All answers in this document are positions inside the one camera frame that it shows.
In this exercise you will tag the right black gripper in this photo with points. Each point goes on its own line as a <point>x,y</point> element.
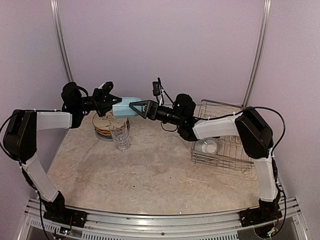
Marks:
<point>151,107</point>

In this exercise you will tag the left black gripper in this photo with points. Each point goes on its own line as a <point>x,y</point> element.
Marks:
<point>100,100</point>

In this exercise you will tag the light blue cup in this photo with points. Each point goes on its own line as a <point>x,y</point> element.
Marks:
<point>123,110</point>

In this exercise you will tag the beige plate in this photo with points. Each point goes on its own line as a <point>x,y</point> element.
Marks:
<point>103,122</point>

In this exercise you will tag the yellow polka dot plate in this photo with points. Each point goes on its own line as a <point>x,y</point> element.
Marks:
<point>102,132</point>

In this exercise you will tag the blue polka dot plate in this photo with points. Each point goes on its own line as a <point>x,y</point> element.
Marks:
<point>103,137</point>

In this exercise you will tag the light green checked bowl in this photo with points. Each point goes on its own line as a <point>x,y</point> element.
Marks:
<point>209,146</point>

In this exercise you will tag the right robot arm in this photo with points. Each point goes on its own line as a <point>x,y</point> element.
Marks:
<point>255,134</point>

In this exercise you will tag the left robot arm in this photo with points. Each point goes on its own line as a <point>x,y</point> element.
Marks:
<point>20,140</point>

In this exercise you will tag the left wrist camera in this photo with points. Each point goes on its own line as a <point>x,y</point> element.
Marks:
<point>107,87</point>

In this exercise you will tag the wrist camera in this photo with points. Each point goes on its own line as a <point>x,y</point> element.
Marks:
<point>158,91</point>
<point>107,87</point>

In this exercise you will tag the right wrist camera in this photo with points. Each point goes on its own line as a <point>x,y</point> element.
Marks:
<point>158,91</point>

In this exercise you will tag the metal wire dish rack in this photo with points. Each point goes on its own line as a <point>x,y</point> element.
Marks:
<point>230,155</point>

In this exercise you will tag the left aluminium frame post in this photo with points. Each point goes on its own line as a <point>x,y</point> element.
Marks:
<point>60,39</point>

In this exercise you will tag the aluminium frame post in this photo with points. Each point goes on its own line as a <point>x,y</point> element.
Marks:
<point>60,39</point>
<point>258,52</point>

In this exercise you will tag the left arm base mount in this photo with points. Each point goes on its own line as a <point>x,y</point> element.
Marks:
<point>70,217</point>

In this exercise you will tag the right aluminium frame post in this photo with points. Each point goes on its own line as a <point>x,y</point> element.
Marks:
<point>258,52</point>

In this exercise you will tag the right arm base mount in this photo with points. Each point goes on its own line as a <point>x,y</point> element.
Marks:
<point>259,215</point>

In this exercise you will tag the front aluminium rail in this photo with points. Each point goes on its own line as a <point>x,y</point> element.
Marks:
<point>103,225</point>

